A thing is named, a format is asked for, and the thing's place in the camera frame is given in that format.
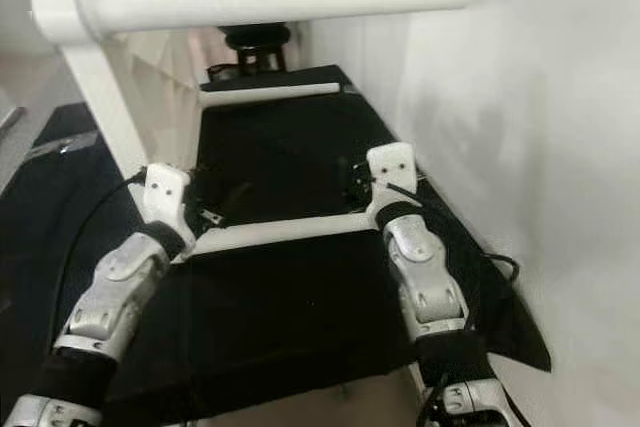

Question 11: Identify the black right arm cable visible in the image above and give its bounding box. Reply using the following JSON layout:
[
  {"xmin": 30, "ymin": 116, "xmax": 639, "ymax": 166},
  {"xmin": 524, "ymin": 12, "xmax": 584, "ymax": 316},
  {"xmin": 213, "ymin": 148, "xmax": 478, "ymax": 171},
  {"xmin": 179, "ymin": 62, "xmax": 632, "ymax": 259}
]
[{"xmin": 388, "ymin": 180, "xmax": 522, "ymax": 290}]

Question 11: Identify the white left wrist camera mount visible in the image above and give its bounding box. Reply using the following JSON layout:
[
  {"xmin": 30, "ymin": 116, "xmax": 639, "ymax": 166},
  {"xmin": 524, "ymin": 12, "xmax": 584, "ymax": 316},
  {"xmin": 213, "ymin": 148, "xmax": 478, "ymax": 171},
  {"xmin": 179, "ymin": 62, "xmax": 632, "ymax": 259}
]
[{"xmin": 142, "ymin": 161, "xmax": 197, "ymax": 240}]

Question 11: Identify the black tablecloth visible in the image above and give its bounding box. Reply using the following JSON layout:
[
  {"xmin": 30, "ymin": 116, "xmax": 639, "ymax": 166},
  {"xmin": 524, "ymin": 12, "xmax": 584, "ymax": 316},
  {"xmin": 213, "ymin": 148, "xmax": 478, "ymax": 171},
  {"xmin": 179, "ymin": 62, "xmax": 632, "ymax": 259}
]
[{"xmin": 0, "ymin": 64, "xmax": 552, "ymax": 427}]

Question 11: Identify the clear plastic bag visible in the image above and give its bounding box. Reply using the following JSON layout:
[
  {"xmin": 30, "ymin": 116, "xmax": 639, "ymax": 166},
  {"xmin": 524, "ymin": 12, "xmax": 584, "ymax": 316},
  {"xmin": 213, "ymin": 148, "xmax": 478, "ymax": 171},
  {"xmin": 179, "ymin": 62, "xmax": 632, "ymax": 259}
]
[{"xmin": 23, "ymin": 130, "xmax": 98, "ymax": 160}]

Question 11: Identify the black round stool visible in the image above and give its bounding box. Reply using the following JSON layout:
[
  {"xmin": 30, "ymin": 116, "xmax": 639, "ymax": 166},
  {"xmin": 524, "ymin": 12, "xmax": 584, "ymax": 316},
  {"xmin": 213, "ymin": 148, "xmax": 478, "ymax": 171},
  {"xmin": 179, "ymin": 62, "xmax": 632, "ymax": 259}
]
[{"xmin": 224, "ymin": 24, "xmax": 295, "ymax": 75}]

